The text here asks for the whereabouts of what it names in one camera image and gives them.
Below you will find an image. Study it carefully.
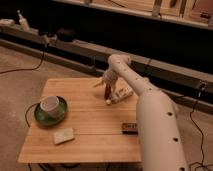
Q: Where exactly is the wooden table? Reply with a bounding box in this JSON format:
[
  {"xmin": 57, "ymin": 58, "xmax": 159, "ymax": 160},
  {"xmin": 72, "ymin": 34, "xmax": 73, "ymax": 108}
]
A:
[{"xmin": 18, "ymin": 78, "xmax": 141, "ymax": 163}]

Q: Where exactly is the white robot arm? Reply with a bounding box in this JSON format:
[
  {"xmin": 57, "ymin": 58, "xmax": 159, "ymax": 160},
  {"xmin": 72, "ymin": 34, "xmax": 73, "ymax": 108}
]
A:
[{"xmin": 96, "ymin": 54, "xmax": 189, "ymax": 171}]

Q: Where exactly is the white spray bottle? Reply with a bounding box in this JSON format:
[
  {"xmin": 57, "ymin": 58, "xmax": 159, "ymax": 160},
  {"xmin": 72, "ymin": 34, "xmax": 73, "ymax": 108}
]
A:
[{"xmin": 17, "ymin": 11, "xmax": 30, "ymax": 31}]

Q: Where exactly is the dark object on ledge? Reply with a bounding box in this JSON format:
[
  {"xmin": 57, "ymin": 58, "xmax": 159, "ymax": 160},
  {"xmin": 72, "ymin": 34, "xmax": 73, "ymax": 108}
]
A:
[{"xmin": 56, "ymin": 28, "xmax": 75, "ymax": 42}]

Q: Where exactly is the brown rectangular box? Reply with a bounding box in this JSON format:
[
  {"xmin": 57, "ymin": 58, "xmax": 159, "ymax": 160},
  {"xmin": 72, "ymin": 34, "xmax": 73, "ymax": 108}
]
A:
[{"xmin": 122, "ymin": 123, "xmax": 138, "ymax": 134}]

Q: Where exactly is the white cup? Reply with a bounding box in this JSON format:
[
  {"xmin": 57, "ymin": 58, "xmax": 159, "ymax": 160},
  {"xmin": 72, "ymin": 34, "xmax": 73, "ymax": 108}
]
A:
[{"xmin": 40, "ymin": 96, "xmax": 59, "ymax": 117}]

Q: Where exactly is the black cable on floor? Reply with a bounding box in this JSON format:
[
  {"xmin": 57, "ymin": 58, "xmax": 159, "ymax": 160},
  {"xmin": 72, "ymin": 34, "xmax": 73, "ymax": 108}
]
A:
[{"xmin": 0, "ymin": 49, "xmax": 46, "ymax": 76}]

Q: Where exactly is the white tube bottle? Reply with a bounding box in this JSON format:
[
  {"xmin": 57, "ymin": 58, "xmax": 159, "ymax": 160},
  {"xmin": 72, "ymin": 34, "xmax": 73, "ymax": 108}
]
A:
[{"xmin": 106, "ymin": 86, "xmax": 133, "ymax": 105}]

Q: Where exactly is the white sponge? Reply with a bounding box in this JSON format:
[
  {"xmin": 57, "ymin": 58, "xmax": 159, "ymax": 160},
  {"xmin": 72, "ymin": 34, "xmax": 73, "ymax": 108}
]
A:
[{"xmin": 54, "ymin": 128, "xmax": 74, "ymax": 145}]

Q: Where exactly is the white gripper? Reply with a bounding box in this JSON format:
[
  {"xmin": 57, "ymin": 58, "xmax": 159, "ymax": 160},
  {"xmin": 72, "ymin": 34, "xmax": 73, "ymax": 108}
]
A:
[{"xmin": 93, "ymin": 69, "xmax": 118, "ymax": 96}]

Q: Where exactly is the green plate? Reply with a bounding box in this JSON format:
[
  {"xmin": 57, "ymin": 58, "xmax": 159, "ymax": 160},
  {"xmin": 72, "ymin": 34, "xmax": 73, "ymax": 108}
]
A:
[{"xmin": 34, "ymin": 96, "xmax": 68, "ymax": 127}]

